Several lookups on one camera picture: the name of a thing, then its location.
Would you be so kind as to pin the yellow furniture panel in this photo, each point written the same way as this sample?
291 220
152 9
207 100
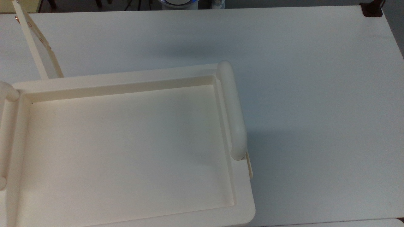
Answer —
19 6

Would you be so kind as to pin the dark table clamp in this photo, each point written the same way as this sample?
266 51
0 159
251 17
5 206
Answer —
371 11

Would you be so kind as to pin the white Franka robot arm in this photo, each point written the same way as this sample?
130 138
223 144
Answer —
178 3

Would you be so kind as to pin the cream plastic cabinet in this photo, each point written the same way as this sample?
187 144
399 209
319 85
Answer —
126 151

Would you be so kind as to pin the cream cabinet door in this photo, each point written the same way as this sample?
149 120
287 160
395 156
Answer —
35 47

